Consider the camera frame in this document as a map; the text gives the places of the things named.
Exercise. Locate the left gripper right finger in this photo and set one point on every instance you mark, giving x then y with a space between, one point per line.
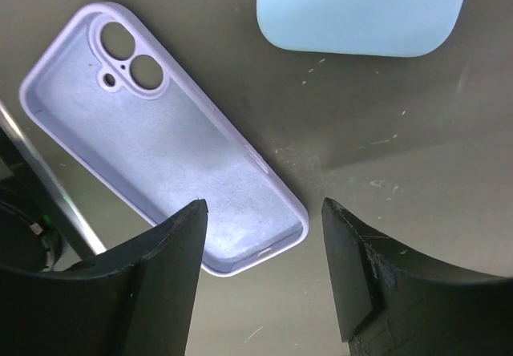
391 299

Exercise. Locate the light blue phone case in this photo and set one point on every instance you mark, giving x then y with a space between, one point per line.
387 28

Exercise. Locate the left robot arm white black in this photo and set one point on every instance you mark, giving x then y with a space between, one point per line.
24 231

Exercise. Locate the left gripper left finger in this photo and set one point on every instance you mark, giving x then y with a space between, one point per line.
134 299

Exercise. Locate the lavender phone case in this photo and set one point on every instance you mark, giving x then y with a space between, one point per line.
111 96

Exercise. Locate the aluminium frame rail front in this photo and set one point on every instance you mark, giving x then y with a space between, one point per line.
48 179

